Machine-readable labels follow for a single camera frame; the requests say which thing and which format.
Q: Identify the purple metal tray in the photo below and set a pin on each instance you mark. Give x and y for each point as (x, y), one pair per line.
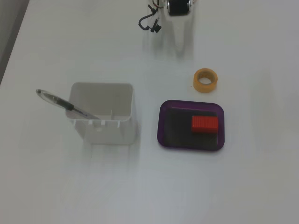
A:
(161, 133)

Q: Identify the red ribbed block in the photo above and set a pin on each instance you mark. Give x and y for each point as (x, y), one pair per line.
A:
(205, 124)

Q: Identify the black clear ballpoint pen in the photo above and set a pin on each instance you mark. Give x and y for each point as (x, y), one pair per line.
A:
(58, 101)

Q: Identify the white plastic pen holder box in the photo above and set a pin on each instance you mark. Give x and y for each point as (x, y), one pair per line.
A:
(107, 135)

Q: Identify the yellow tape roll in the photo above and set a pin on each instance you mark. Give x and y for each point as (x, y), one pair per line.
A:
(198, 86)

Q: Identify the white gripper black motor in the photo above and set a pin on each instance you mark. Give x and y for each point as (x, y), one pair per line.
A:
(179, 25)

